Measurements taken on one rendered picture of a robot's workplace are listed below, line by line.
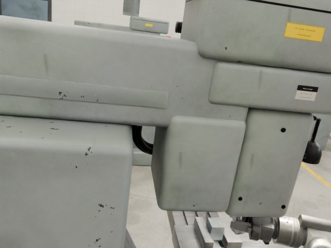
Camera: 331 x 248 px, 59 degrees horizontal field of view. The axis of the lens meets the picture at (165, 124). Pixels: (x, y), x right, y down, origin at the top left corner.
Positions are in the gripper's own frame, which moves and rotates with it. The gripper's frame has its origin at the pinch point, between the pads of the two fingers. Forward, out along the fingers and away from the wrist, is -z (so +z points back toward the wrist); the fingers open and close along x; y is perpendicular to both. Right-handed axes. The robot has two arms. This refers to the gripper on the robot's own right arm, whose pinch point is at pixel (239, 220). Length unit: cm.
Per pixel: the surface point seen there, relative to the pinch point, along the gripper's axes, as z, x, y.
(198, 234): -11.4, -14.0, 19.3
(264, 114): -1.8, 10.9, -37.8
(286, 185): 8.4, 7.7, -18.9
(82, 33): -42, 26, -52
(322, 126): 176, -445, 72
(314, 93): 8.1, 10.1, -44.4
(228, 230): -0.5, -17.2, 16.7
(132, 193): -87, -195, 123
